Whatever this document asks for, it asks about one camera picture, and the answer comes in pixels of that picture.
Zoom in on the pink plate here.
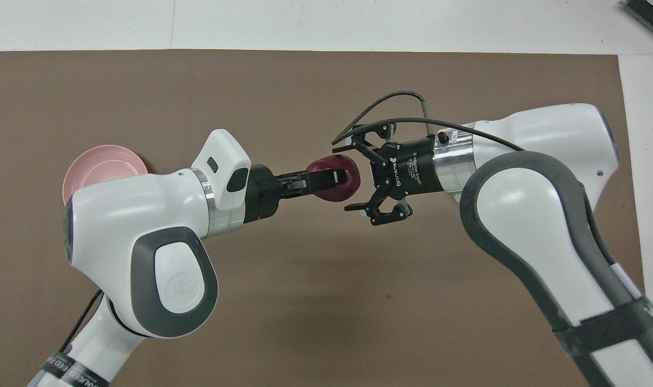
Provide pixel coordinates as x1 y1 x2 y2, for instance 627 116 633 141
62 144 148 206

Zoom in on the brown table mat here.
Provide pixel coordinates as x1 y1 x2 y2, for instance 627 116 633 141
0 49 653 387

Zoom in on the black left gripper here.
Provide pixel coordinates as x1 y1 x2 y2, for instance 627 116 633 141
243 163 348 223

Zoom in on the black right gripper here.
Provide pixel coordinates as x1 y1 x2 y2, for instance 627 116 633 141
332 123 446 227

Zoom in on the dark grey ribbed device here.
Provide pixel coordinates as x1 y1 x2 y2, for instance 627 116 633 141
622 0 653 46

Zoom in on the dark red apple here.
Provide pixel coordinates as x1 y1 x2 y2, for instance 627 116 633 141
307 154 361 203

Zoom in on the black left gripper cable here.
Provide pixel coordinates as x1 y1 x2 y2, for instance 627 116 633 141
60 289 104 353

